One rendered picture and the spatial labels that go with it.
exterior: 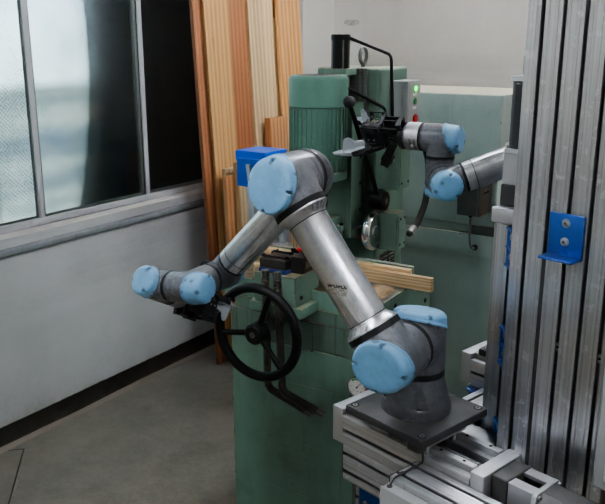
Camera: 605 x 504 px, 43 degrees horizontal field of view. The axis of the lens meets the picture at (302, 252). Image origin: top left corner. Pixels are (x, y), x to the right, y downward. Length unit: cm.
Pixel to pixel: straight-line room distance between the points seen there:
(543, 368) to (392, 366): 34
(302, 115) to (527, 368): 100
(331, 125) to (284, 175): 76
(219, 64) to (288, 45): 61
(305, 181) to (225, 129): 231
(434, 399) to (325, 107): 95
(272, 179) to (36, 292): 195
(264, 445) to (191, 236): 166
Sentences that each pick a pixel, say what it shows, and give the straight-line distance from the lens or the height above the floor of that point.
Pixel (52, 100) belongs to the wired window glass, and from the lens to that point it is 340.
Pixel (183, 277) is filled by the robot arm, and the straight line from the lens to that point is 182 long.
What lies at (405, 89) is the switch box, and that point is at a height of 145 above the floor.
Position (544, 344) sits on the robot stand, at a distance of 167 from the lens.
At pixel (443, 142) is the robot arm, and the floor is 135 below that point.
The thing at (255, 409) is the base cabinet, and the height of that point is 47.
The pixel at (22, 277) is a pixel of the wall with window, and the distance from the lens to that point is 329.
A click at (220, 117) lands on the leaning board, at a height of 124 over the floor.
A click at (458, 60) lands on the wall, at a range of 460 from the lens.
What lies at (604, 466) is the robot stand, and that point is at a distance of 164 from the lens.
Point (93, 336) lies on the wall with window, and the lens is 361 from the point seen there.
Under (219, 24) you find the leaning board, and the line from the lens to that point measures 385.
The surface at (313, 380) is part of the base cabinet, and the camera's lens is 236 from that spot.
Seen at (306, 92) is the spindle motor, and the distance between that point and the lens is 226.
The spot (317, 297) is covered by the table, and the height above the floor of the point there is 88.
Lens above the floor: 160
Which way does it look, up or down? 15 degrees down
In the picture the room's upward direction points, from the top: straight up
